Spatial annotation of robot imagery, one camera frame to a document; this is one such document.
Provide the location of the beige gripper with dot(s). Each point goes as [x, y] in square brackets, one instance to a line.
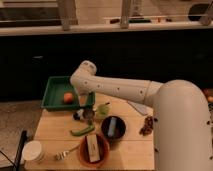
[82, 98]

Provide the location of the red orange apple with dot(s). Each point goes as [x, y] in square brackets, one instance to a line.
[68, 98]

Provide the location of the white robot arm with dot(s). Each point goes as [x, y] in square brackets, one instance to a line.
[182, 138]

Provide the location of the black white small toy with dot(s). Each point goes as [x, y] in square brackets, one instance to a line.
[78, 115]

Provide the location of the small metal cup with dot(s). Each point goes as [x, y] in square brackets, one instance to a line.
[89, 116]

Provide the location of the green pear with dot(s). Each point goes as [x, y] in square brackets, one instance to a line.
[102, 110]

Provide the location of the green plastic tray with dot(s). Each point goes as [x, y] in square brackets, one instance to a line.
[53, 97]

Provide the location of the green chili pepper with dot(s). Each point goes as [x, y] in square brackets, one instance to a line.
[84, 131]

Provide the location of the grey blue block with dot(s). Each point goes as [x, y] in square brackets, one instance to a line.
[112, 127]

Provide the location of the dark brown bowl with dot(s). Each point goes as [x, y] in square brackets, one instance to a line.
[119, 131]

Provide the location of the wooden block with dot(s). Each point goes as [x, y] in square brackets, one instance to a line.
[93, 148]

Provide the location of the terracotta orange bowl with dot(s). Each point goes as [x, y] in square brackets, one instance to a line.
[83, 154]

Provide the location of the grey triangular cloth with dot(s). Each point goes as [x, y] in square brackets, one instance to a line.
[139, 108]

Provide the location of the black pole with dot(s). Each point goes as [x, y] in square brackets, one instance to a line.
[23, 139]

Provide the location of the brown dried grape bunch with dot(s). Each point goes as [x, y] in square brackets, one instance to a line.
[147, 127]

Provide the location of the spice bottle rack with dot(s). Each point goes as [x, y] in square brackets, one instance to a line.
[209, 98]

